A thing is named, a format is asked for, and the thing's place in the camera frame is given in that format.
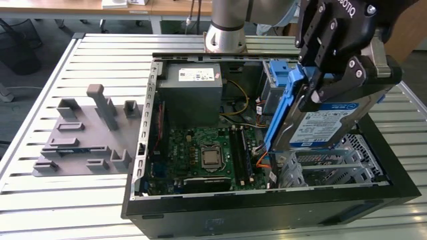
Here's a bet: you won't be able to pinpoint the black open PC case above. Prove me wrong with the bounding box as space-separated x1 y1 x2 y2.
118 51 423 238

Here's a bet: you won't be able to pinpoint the grey power supply unit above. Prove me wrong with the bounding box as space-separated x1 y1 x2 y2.
156 62 224 130

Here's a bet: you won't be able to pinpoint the wooden desk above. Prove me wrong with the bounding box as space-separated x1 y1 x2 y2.
0 0 215 33

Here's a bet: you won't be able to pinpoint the orange wires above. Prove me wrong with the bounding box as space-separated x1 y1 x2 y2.
255 151 269 169

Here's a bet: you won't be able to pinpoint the grey metal drive cage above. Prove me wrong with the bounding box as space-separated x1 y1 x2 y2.
259 59 301 116

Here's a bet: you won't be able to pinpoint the yellow wires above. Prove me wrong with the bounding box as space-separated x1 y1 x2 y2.
219 79 251 117

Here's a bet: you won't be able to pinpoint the grey metal disk bay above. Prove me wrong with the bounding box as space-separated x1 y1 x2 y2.
276 132 383 188

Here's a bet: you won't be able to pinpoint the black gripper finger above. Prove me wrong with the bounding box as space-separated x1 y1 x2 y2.
297 39 404 113

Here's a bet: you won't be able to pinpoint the green motherboard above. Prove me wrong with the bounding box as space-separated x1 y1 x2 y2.
145 126 272 196

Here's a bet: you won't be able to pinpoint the hard disk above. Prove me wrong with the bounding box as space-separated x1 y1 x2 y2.
263 62 389 155

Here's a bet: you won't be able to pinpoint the blue plastic drive latch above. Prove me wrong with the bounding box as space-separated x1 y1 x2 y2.
268 59 297 87

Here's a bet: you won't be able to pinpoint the blue RAM stick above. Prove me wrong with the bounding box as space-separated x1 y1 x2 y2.
240 127 255 183
54 148 90 154

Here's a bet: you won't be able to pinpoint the CPU socket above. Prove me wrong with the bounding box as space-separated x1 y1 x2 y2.
197 143 227 174

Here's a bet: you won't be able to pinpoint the silver CPU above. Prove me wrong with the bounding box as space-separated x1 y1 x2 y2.
201 150 223 166

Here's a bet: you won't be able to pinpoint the grey plastic parts rack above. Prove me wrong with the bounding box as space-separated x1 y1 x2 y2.
30 83 144 177

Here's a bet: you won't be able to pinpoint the black mesh waste bin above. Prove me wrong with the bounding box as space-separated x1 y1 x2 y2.
0 18 44 76

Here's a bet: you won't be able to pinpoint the black graphics card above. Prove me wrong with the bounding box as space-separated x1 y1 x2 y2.
181 176 233 193

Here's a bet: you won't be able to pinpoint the brown wooden panel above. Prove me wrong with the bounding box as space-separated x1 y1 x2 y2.
383 0 427 63

